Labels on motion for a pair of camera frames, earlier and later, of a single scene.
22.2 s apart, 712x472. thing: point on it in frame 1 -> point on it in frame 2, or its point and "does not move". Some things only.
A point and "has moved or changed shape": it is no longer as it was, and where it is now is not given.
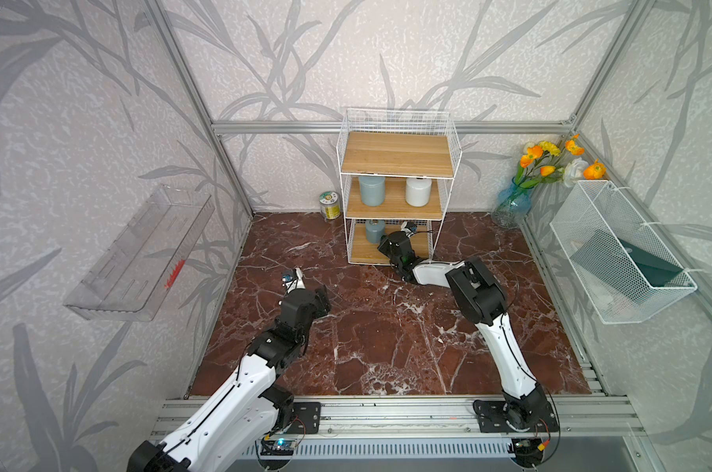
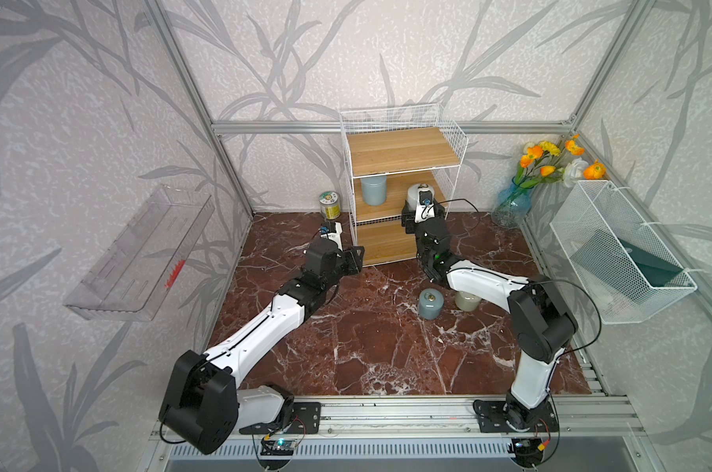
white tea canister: x=418 y=191 has moved or changed shape
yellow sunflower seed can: x=329 y=205 does not move
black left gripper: x=321 y=301 -> x=354 y=264
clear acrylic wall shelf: x=131 y=277 does not move
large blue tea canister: x=373 y=190 does not move
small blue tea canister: x=375 y=230 -> x=431 y=304
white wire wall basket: x=625 y=274 does not move
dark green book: x=609 y=250 does not move
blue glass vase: x=512 y=206 does not move
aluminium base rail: x=578 y=418 does not move
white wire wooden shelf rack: x=397 y=167 does not move
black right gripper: x=382 y=247 -> x=407 y=220
